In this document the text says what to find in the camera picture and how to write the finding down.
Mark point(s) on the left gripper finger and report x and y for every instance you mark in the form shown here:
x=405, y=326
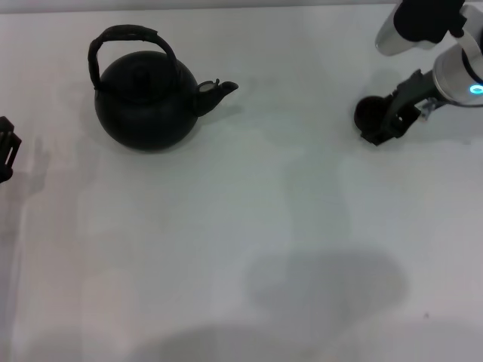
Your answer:
x=8, y=149

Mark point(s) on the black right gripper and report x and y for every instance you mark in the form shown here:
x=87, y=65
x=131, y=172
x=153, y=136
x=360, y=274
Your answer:
x=419, y=88

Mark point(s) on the small dark teacup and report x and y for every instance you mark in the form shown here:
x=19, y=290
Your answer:
x=370, y=111

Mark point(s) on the black round teapot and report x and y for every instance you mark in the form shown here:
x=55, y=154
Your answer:
x=145, y=113

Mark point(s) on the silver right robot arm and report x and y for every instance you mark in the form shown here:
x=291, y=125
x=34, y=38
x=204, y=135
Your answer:
x=453, y=71

